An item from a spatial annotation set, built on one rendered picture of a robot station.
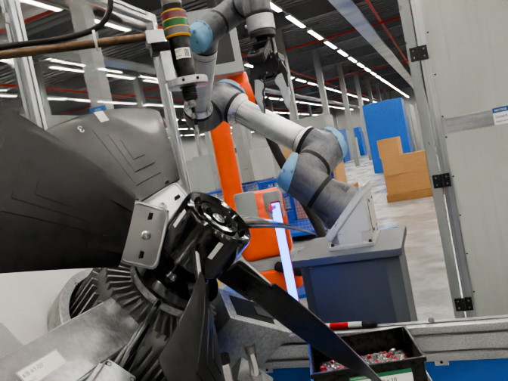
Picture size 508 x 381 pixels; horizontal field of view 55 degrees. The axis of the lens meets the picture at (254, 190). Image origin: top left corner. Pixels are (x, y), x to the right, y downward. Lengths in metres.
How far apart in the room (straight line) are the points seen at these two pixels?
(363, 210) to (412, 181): 8.56
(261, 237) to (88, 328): 3.99
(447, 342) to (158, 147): 0.75
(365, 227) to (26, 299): 0.91
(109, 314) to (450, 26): 2.20
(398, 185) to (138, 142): 9.25
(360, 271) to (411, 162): 8.60
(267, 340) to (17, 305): 0.43
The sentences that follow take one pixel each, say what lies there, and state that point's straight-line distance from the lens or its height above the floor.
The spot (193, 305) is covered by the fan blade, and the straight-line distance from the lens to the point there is 0.56.
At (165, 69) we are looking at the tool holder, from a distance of 0.85.
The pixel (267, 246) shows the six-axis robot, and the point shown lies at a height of 0.49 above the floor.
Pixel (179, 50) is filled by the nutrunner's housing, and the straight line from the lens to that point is 0.86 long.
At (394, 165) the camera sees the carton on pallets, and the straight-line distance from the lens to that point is 9.96.
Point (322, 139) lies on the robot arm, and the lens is 1.55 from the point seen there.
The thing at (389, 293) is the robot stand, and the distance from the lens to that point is 1.39.
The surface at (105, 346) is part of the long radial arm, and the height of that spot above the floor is 1.10.
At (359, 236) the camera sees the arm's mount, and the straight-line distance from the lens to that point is 1.42.
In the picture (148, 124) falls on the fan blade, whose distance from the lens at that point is 0.96.
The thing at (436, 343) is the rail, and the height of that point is 0.82.
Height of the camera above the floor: 1.29
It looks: 3 degrees down
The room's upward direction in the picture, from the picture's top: 11 degrees counter-clockwise
